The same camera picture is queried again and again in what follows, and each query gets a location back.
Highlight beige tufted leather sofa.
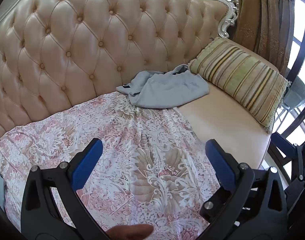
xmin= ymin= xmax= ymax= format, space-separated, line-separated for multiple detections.
xmin=0 ymin=0 xmax=280 ymax=178

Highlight person's left hand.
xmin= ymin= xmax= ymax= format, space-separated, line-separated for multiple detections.
xmin=109 ymin=224 xmax=154 ymax=240

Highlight grey round table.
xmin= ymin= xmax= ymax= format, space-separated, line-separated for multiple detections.
xmin=284 ymin=76 xmax=305 ymax=109

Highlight dark window frame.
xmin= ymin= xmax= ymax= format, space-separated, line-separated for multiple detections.
xmin=267 ymin=0 xmax=305 ymax=178

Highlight brown patterned curtain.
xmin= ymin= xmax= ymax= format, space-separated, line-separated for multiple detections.
xmin=234 ymin=0 xmax=296 ymax=74

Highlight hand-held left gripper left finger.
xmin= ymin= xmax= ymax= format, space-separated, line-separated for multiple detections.
xmin=20 ymin=138 xmax=110 ymax=240

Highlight pale grey garment with dark patch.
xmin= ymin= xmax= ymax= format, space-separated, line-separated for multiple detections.
xmin=116 ymin=64 xmax=209 ymax=109

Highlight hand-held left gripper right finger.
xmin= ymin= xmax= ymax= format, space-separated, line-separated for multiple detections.
xmin=199 ymin=139 xmax=288 ymax=240

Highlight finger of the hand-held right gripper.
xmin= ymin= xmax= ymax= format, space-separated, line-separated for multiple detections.
xmin=270 ymin=132 xmax=305 ymax=182

